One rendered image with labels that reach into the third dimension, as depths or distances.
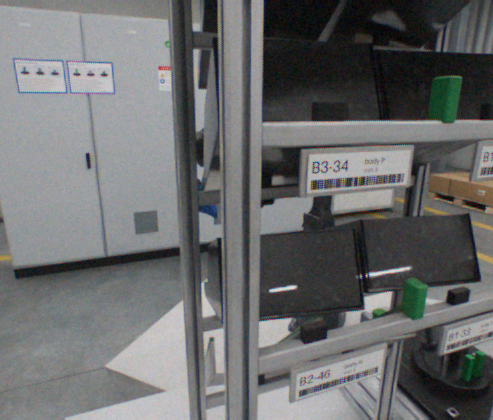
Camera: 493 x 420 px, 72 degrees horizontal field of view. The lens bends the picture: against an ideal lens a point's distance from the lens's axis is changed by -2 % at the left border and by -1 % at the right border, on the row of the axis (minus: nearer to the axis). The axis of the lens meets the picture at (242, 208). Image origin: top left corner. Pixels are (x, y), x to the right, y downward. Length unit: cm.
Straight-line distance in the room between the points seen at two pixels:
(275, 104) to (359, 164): 8
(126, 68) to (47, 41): 62
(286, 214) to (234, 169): 379
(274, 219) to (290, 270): 362
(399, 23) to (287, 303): 33
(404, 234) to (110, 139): 312
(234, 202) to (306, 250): 14
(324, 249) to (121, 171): 314
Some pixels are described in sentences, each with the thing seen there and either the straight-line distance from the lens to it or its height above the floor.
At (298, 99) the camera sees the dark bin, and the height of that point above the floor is 149.
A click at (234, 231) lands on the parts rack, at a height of 141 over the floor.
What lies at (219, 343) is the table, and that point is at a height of 86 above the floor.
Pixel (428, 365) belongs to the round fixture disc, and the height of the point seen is 99.
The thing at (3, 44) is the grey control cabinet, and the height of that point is 198.
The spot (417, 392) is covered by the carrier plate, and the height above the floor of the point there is 97.
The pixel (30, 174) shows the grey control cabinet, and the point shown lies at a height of 96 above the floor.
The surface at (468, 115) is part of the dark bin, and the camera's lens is 38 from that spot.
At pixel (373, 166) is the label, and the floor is 144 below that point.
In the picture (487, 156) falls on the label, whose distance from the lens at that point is 32.
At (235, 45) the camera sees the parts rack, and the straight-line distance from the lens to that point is 20.
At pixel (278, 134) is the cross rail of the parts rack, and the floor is 146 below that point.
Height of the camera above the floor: 148
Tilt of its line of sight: 16 degrees down
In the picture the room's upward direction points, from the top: straight up
